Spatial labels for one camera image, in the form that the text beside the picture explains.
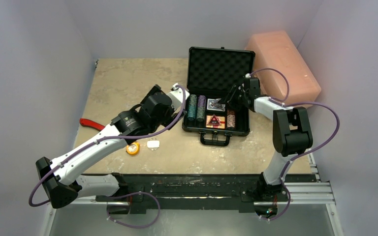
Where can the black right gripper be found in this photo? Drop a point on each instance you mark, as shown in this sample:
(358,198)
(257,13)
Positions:
(236,94)

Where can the orange black chip stack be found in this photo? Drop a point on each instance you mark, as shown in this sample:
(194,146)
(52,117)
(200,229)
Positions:
(230,112)

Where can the orange blue chip stack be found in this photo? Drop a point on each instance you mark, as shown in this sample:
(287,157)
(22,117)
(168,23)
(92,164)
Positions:
(231,122)

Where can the purple black chip stack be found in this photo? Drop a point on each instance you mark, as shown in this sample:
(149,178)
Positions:
(201,103)

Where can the yellow blue chip stack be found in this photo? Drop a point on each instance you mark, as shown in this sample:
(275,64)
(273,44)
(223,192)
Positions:
(200,114)

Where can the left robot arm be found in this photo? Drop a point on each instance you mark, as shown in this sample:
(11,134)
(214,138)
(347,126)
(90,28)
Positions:
(62,179)

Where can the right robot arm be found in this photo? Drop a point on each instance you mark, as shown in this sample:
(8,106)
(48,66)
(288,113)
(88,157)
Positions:
(292,133)

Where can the black poker set case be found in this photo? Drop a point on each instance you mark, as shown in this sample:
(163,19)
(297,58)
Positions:
(212,73)

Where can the blue card deck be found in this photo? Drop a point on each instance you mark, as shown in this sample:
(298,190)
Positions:
(218,110)

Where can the red card deck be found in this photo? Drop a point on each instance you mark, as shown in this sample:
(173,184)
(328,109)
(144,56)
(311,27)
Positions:
(222,124)

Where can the triangular all-in button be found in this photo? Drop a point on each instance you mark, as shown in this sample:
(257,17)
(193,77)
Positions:
(213,120)

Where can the yellow blue chips in case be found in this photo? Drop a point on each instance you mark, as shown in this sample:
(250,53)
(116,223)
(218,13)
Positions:
(192,103)

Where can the green blue chip stack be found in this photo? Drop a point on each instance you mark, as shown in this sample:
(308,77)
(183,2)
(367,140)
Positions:
(191,114)

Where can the pink plastic storage box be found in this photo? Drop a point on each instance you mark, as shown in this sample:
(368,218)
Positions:
(283,70)

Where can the orange tape measure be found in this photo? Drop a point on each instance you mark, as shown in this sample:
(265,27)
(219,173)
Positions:
(133,148)

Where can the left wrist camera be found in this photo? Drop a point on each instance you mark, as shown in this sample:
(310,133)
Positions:
(178,95)

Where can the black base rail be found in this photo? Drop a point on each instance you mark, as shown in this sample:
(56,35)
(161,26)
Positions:
(216,192)

